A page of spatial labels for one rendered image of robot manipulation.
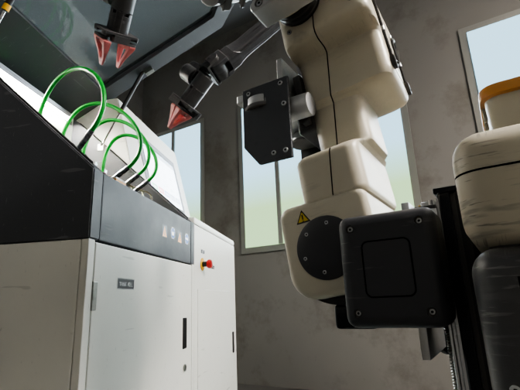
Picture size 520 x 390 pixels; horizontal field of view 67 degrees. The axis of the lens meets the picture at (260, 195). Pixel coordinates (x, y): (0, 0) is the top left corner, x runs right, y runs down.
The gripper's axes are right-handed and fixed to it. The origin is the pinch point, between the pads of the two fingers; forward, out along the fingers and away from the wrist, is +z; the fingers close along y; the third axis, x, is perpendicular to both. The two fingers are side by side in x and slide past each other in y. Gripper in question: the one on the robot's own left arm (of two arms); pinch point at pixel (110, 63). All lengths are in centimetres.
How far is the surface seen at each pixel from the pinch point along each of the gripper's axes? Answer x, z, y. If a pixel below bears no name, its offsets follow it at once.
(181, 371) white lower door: 53, 81, -19
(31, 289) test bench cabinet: 42, 39, 29
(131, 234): 36.3, 33.6, 3.4
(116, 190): 32.2, 22.2, 8.5
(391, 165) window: 6, 31, -224
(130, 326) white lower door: 52, 50, 8
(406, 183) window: 23, 36, -222
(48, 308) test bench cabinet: 48, 40, 27
